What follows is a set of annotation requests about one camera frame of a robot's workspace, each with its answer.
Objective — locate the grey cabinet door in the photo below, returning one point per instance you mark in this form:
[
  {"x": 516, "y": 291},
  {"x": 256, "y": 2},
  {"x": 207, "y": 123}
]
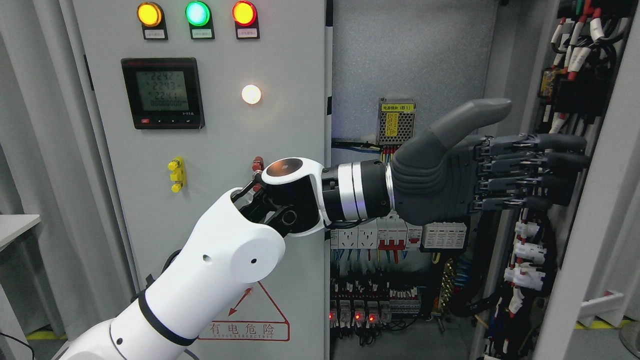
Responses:
[
  {"x": 602, "y": 251},
  {"x": 288, "y": 64}
]

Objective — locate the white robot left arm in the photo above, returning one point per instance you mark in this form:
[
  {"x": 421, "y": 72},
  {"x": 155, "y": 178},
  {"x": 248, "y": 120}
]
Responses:
[{"x": 237, "y": 242}]

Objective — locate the red indicator lamp left door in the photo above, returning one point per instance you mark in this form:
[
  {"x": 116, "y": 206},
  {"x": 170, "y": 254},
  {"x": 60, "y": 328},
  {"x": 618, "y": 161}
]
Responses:
[{"x": 246, "y": 21}]

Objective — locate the green indicator lamp left door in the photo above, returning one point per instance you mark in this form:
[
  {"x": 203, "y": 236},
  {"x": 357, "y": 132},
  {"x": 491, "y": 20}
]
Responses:
[{"x": 199, "y": 17}]

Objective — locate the yellow indicator lamp left door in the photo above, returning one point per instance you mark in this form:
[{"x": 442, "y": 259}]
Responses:
[{"x": 152, "y": 19}]

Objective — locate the white socket breaker row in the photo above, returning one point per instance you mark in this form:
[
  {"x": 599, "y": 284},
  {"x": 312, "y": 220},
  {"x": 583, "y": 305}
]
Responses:
[{"x": 389, "y": 233}]

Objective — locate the metal mesh power supply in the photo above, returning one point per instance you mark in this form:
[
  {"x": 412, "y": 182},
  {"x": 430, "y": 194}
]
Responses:
[{"x": 396, "y": 118}]

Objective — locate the white lit indicator lamp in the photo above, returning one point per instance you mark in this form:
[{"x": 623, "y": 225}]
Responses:
[{"x": 251, "y": 94}]

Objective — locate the relay terminal row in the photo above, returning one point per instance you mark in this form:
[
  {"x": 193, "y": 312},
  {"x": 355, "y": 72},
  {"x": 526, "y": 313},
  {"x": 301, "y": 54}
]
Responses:
[{"x": 367, "y": 304}]

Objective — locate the black surge protector module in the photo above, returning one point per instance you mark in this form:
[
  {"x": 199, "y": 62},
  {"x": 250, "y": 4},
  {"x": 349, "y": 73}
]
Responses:
[{"x": 444, "y": 236}]

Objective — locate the red electric danger warning sticker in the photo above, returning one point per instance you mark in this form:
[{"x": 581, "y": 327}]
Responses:
[{"x": 254, "y": 317}]

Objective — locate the brass ground terminal bar right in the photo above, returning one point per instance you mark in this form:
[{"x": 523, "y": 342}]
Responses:
[{"x": 446, "y": 290}]

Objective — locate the black digital power meter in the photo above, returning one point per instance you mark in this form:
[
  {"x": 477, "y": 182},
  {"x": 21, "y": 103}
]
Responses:
[{"x": 164, "y": 93}]

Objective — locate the grey curtain left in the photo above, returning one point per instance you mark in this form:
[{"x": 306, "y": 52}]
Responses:
[{"x": 54, "y": 143}]

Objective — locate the white desk corner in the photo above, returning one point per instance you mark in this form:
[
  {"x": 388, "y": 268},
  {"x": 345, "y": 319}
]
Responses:
[{"x": 14, "y": 225}]

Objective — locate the red terminal post block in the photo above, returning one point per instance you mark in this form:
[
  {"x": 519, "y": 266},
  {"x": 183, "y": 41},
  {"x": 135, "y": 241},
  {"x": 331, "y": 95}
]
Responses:
[{"x": 257, "y": 167}]

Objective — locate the yellow terminal post block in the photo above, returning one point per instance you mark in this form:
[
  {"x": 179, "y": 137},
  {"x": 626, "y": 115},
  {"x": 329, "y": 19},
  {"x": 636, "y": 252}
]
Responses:
[{"x": 177, "y": 168}]

